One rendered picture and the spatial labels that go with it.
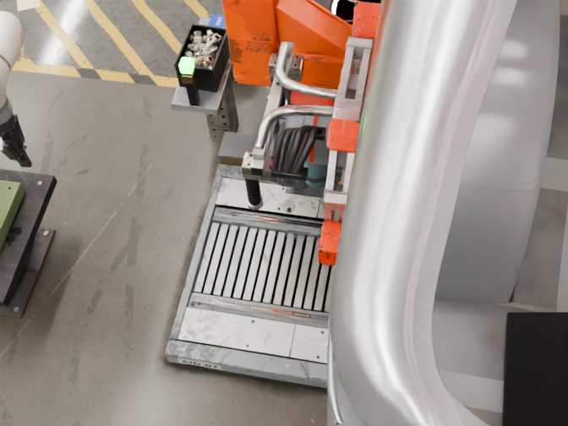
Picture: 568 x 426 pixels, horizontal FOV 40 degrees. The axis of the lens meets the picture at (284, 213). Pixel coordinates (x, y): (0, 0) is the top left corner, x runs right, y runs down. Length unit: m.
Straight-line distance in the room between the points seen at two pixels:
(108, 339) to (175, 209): 0.57
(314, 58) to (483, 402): 1.26
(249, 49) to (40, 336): 1.25
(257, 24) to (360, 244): 1.52
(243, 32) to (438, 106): 1.49
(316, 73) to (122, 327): 1.12
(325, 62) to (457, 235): 1.01
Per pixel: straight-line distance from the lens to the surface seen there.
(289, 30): 2.45
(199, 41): 2.74
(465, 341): 1.76
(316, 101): 2.92
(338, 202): 1.83
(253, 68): 2.58
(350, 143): 1.72
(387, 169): 1.02
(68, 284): 2.96
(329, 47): 2.48
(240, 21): 2.44
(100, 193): 3.13
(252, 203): 2.06
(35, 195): 2.82
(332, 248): 1.86
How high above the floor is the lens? 2.51
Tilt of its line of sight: 58 degrees down
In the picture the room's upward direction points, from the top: 5 degrees counter-clockwise
